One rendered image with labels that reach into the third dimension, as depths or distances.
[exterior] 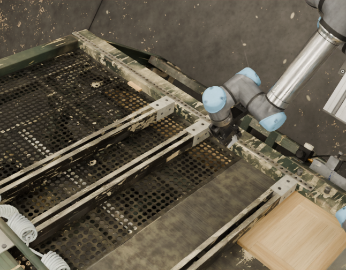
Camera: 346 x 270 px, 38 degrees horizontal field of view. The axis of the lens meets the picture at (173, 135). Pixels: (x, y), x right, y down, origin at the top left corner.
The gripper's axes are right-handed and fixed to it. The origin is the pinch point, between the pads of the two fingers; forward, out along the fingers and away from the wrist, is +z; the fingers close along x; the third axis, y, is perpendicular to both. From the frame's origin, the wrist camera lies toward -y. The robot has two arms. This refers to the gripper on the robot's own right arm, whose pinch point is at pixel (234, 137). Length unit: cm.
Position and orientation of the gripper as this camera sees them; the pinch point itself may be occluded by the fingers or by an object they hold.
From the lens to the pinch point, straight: 186.4
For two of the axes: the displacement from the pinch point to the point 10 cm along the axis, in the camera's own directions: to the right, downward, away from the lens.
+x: 7.0, 5.3, -4.7
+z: 2.7, 4.2, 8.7
